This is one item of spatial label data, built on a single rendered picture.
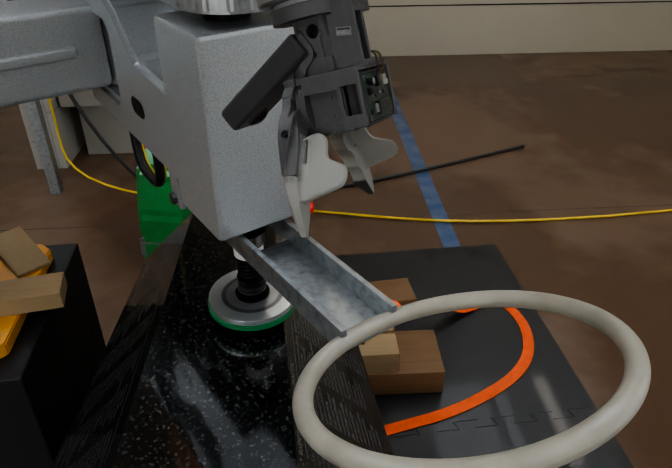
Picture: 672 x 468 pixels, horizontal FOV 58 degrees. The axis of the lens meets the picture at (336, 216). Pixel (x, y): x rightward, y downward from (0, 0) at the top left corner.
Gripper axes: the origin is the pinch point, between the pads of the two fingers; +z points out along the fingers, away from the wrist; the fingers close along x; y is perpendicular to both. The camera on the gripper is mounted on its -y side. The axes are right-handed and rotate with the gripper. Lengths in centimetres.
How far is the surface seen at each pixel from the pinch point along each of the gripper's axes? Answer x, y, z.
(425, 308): 42, -10, 30
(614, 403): 13.9, 21.8, 28.5
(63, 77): 59, -104, -28
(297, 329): 63, -54, 45
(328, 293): 42, -30, 26
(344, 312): 39, -25, 29
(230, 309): 52, -64, 34
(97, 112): 242, -302, -25
